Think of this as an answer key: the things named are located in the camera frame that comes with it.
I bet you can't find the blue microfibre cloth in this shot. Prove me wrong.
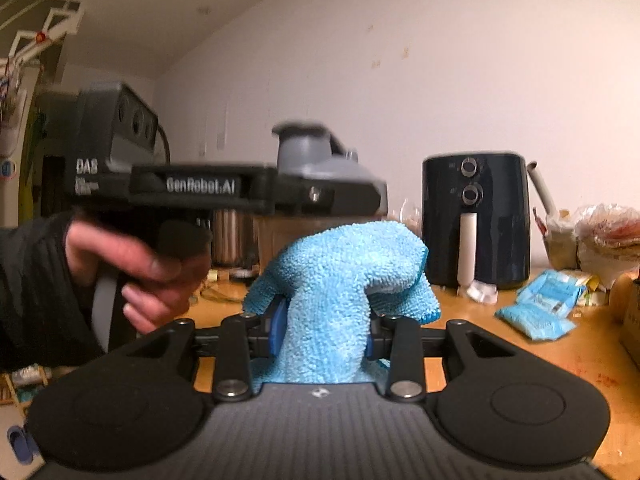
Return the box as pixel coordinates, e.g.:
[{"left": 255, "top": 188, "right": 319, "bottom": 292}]
[{"left": 243, "top": 220, "right": 441, "bottom": 385}]

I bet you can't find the white folded strap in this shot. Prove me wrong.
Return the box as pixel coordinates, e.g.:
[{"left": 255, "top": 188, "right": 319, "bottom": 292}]
[{"left": 465, "top": 280, "right": 499, "bottom": 305}]

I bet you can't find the thin black table cable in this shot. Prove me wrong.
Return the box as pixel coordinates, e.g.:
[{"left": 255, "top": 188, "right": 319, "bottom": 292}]
[{"left": 192, "top": 267, "right": 256, "bottom": 306}]

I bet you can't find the plastic bag of food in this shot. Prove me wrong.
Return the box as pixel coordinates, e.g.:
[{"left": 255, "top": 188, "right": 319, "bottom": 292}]
[{"left": 575, "top": 202, "right": 640, "bottom": 281}]

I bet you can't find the white wall frame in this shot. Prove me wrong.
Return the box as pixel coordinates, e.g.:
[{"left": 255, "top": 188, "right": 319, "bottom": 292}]
[{"left": 0, "top": 0, "right": 83, "bottom": 76}]

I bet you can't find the wooden shoe rack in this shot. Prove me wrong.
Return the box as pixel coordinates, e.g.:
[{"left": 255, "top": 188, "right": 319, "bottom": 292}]
[{"left": 0, "top": 365, "right": 51, "bottom": 406}]

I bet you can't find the black air fryer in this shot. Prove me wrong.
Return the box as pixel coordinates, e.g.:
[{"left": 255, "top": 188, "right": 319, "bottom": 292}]
[{"left": 421, "top": 152, "right": 532, "bottom": 291}]

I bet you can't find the grey rice cooker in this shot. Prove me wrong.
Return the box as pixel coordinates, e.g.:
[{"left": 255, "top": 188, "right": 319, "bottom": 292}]
[{"left": 212, "top": 207, "right": 258, "bottom": 267}]

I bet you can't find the brown cardboard box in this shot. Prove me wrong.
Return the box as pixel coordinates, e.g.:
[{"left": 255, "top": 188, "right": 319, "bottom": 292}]
[{"left": 619, "top": 280, "right": 640, "bottom": 357}]

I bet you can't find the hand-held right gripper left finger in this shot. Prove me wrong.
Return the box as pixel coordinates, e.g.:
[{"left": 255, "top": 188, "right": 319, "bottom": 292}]
[{"left": 126, "top": 297, "right": 289, "bottom": 404}]

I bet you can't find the small beige bag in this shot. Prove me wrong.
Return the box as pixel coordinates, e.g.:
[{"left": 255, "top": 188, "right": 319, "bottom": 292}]
[{"left": 542, "top": 210, "right": 579, "bottom": 268}]

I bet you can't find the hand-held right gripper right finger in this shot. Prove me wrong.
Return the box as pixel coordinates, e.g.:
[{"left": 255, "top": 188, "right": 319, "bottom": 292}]
[{"left": 364, "top": 313, "right": 506, "bottom": 403}]

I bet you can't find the plastic bag of flatbread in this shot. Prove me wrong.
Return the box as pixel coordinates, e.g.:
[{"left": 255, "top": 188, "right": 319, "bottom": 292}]
[{"left": 387, "top": 200, "right": 426, "bottom": 241}]

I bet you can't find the white plastic tube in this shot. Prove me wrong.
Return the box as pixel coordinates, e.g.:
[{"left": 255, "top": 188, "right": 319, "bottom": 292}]
[{"left": 527, "top": 161, "right": 557, "bottom": 216}]

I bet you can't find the person's left hand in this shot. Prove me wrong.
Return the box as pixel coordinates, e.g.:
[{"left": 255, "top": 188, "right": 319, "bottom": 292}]
[{"left": 65, "top": 221, "right": 213, "bottom": 336}]

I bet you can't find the clear shaker bottle grey lid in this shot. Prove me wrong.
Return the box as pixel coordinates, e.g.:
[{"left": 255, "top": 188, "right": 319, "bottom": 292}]
[{"left": 255, "top": 121, "right": 390, "bottom": 281}]

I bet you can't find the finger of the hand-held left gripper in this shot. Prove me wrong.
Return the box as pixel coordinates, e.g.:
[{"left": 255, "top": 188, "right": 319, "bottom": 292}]
[{"left": 275, "top": 166, "right": 388, "bottom": 222}]

